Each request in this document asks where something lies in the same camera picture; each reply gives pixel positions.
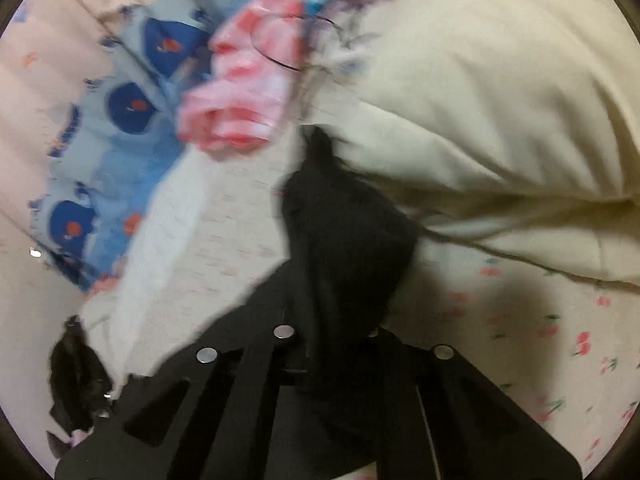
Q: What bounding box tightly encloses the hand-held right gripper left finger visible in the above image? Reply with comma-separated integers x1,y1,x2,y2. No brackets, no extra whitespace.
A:
54,267,307,480

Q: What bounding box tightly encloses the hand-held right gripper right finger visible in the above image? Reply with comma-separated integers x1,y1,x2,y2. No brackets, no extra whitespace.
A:
367,329,584,480

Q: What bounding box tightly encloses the large black garment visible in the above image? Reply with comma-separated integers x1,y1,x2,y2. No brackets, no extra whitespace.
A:
277,125,426,466

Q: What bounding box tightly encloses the floral cherry print bed sheet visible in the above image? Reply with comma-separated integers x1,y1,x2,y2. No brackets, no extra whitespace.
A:
80,85,638,478

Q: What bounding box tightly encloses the white quilted blanket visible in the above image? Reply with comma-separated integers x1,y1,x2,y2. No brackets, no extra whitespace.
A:
107,152,211,376

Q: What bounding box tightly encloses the small black cloth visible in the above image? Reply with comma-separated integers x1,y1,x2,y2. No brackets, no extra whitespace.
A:
46,315,115,458

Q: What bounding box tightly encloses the pink and red checked cloth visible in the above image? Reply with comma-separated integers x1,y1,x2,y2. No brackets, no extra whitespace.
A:
177,0,326,156

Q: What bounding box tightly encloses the pink curtain with blue whales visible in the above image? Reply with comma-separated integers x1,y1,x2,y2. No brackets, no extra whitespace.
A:
0,0,333,295

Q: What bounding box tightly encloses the cream padded comforter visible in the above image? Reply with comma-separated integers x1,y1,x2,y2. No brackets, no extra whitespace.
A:
300,0,640,293

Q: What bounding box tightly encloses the thin black wire loop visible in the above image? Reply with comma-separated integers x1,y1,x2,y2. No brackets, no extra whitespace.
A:
249,12,342,72

